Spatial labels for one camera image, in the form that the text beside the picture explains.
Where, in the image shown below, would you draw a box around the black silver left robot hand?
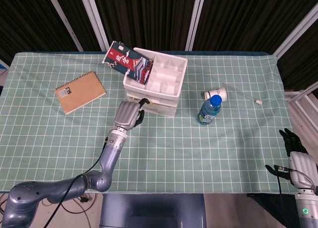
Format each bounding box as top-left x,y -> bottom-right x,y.
113,98 -> 151,131

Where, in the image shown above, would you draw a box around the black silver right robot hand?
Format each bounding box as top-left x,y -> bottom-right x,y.
265,128 -> 318,189

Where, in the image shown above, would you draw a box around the clear plastic drawer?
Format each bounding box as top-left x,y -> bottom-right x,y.
126,94 -> 178,110

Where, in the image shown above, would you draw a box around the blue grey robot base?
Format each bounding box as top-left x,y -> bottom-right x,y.
99,193 -> 207,228

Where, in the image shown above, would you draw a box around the white drawer organizer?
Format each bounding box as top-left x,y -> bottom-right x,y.
123,47 -> 188,118

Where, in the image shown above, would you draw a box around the brown spiral notebook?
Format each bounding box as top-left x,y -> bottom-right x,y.
55,71 -> 107,115

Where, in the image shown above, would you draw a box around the green checkered tablecloth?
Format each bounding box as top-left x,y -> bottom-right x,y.
0,51 -> 296,194

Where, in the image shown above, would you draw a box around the blue drink bottle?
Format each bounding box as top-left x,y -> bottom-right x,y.
197,94 -> 223,126

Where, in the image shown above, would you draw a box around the white paper cup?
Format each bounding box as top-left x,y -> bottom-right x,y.
204,87 -> 228,102

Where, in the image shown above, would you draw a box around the black right hand cable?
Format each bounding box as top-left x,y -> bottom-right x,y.
274,165 -> 293,228

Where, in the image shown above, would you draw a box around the white metal rack frame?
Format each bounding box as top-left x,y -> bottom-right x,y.
285,81 -> 318,139

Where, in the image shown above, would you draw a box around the floor cables with plug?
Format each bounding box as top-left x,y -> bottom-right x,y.
41,193 -> 97,228

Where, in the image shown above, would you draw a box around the white partition post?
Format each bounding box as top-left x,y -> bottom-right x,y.
78,0 -> 109,52
185,0 -> 207,52
45,0 -> 83,52
274,8 -> 318,59

